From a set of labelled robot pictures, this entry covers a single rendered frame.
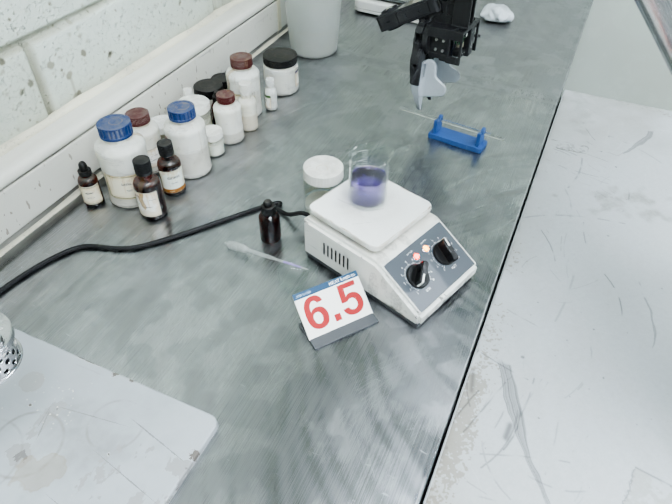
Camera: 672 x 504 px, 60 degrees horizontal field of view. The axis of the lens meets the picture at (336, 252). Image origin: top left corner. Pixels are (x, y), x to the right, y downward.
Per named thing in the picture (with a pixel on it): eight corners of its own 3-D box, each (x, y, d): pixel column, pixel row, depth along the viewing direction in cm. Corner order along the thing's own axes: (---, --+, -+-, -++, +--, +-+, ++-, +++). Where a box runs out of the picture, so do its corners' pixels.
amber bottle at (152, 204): (151, 202, 89) (136, 149, 83) (172, 208, 88) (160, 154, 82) (136, 218, 87) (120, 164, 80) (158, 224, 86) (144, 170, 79)
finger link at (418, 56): (414, 88, 94) (423, 32, 89) (406, 86, 95) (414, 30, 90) (426, 81, 98) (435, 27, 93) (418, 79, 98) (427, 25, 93)
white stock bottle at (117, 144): (104, 190, 91) (80, 117, 82) (149, 176, 94) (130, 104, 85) (118, 215, 87) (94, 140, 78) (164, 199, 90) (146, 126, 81)
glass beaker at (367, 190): (357, 219, 74) (360, 167, 68) (340, 195, 77) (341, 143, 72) (398, 207, 76) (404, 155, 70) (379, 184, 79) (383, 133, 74)
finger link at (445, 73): (453, 106, 101) (457, 59, 94) (422, 98, 103) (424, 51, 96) (460, 96, 103) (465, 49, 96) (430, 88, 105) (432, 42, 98)
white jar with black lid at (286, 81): (273, 99, 113) (270, 64, 108) (259, 84, 117) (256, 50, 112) (304, 92, 115) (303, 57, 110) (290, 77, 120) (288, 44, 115)
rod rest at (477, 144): (487, 145, 102) (491, 127, 99) (480, 154, 100) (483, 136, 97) (435, 129, 106) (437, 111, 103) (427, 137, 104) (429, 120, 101)
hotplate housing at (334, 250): (475, 277, 78) (487, 233, 73) (417, 333, 71) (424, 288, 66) (353, 206, 89) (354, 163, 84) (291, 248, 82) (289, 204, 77)
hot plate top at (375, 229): (434, 209, 76) (435, 204, 76) (376, 254, 70) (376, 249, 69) (365, 172, 82) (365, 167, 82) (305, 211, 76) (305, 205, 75)
